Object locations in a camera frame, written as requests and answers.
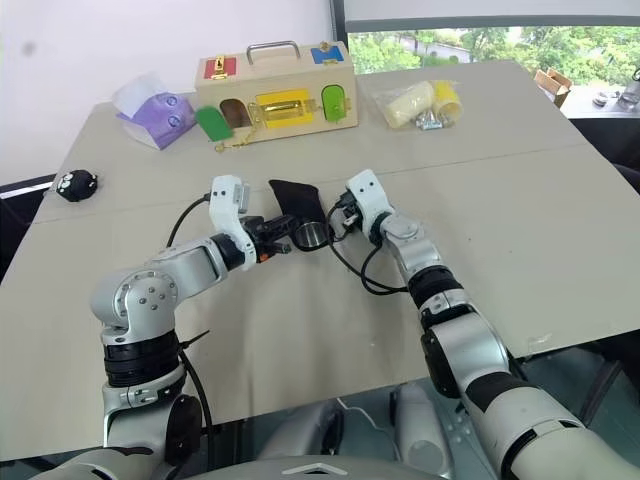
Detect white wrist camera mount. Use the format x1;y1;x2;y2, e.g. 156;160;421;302
207;174;261;274
345;169;396;246

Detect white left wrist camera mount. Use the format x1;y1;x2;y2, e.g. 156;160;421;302
207;174;261;274

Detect yellow plastic cylinder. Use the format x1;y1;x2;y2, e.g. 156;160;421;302
432;80;462;114

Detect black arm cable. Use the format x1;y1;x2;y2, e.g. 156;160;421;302
327;233;409;297
165;192;216;436

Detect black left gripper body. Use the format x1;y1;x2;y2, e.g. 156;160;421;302
242;214;275;264

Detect grey rounded robot leg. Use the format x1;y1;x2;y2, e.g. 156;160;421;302
388;382;457;467
257;398;347;464

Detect black plush toy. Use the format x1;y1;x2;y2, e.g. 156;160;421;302
53;169;100;203

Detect black drawstring pouch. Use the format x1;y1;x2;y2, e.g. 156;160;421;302
268;178;326;227

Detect gold chain with key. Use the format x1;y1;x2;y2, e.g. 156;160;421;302
214;124;262;154

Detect silver robot torso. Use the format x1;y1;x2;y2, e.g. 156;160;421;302
234;452;406;480

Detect clear plastic bag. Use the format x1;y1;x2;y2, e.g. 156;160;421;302
366;79;464;133

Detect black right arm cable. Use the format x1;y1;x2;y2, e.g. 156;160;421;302
327;233;409;297

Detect cream foam cylinder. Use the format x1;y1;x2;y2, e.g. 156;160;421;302
385;82;435;129

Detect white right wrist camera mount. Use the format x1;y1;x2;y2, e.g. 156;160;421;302
345;169;396;246

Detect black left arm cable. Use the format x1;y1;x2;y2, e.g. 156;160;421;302
165;192;216;436

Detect metal cup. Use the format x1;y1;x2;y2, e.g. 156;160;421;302
293;221;330;252

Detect wooden lock box coloured doors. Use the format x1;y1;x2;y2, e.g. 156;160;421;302
193;42;357;143

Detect grey roller blind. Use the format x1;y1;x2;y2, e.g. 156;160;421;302
344;0;640;35

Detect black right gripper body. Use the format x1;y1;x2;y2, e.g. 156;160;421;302
332;187;366;233

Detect purple tissue pack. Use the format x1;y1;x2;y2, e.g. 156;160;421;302
112;72;197;151

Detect metal bolts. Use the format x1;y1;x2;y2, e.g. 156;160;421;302
412;112;447;131

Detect open cardboard box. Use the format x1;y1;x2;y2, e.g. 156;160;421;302
533;68;573;109

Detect thin white cable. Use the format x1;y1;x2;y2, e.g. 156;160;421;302
335;397;396;436

